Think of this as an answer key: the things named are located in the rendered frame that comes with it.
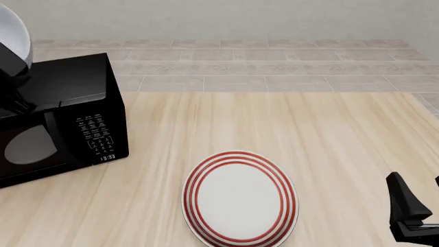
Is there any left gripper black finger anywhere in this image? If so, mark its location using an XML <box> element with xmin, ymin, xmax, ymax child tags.
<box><xmin>0</xmin><ymin>42</ymin><xmax>30</xmax><ymax>78</ymax></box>

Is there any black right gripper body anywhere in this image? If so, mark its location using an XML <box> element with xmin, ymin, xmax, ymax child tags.
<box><xmin>388</xmin><ymin>217</ymin><xmax>439</xmax><ymax>244</ymax></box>

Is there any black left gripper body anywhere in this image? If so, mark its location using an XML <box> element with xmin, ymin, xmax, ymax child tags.
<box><xmin>0</xmin><ymin>69</ymin><xmax>38</xmax><ymax>115</ymax></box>

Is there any white plate with red rings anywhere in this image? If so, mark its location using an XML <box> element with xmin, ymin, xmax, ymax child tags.
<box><xmin>181</xmin><ymin>150</ymin><xmax>300</xmax><ymax>247</ymax></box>

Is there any grey round microwave turntable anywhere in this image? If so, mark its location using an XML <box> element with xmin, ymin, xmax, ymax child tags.
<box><xmin>3</xmin><ymin>125</ymin><xmax>58</xmax><ymax>165</ymax></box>

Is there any black microwave oven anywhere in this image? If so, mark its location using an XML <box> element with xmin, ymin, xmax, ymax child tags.
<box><xmin>0</xmin><ymin>52</ymin><xmax>130</xmax><ymax>189</ymax></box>

